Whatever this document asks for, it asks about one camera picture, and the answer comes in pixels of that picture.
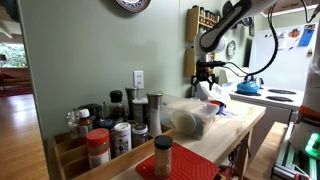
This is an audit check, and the red lid spice jar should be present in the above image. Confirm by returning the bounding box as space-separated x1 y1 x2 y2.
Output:
85 128 112 170

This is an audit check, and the dark steel pepper grinder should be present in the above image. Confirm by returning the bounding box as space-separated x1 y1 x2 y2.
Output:
124 86 140 121

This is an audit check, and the small patterned wall plate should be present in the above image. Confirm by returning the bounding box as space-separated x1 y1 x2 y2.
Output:
226 39 237 60

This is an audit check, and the grey lid dark jar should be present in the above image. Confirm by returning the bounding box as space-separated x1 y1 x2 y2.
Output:
131 123 149 149

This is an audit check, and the white cap orange bottle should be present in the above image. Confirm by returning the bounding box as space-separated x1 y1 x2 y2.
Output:
77 108 94 138

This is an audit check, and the black stove burner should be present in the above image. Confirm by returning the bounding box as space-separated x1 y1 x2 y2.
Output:
264 95 298 103
266 88 298 95

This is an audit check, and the steel salt grinder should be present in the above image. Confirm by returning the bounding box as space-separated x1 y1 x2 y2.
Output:
146 91 164 138

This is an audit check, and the teal kettle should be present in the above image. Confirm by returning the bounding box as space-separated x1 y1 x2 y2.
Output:
235 74 264 95

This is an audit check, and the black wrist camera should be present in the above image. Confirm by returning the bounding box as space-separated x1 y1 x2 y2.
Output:
195 60 227 69

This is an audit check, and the white labelled spice shaker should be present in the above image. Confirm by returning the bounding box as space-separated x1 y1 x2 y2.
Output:
113 122 133 157

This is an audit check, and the red cloth mat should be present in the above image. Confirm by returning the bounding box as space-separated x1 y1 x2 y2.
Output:
135 142 223 180

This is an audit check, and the black lid spice jar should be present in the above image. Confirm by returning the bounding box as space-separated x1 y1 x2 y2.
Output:
153 134 174 179

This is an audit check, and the black cap glass bottle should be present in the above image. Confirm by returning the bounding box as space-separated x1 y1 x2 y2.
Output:
109 89 126 123

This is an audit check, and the blue measuring cup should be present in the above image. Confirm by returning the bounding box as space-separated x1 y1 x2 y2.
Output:
209 99 228 116

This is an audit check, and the wooden spice tray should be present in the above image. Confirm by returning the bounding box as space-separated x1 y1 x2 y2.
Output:
46 123 176 180

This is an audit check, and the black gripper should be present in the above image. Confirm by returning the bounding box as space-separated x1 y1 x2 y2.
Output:
190 66 216 91

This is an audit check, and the white label tin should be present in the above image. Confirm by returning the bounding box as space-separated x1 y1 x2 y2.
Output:
131 97 149 125

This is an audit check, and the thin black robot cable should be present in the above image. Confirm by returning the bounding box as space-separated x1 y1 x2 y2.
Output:
299 0 320 25

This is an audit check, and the white refrigerator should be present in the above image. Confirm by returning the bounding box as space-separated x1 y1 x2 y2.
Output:
249 23 319 93

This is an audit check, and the white crumpled cloth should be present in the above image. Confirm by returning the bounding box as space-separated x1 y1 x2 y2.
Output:
196 80 232 104

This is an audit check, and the white wall outlet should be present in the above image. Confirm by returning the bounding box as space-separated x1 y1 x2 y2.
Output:
133 70 145 90

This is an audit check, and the large clear plastic bin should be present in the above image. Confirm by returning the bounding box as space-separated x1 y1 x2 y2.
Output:
159 96 220 140

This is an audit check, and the white kitchen stove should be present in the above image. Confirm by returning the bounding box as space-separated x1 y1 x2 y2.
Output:
218 68 306 161

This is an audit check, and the short wooden wall spice rack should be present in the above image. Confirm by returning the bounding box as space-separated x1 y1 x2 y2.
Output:
184 46 216 78

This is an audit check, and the clear glass bottle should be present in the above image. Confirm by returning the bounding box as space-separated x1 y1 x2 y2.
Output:
65 109 80 139

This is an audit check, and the large patterned wall plate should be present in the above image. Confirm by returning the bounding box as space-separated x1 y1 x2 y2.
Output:
115 0 152 14

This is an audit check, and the blue paper sheet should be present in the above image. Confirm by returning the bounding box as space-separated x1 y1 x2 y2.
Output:
297 23 317 48

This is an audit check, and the tall wooden wall spice rack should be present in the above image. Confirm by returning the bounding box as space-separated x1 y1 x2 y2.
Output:
185 5 221 43

